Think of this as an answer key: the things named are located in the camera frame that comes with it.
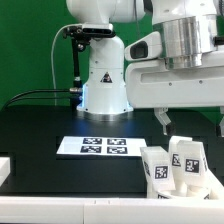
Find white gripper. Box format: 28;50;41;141
126;58;224;137

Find grey camera cable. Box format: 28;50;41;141
50;23;80;107

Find black base cables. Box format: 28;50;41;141
2;87;83;110

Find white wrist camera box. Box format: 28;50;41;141
124;31;162;61

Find black camera on stand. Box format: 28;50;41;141
63;23;116;39

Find white front rail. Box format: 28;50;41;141
0;197;224;224

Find white round stool seat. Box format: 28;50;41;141
147;182;210;199

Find white left rail block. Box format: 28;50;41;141
0;157;10;186

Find white marker sheet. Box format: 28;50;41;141
57;136;146;157

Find black camera stand pole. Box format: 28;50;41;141
70;39;87;108

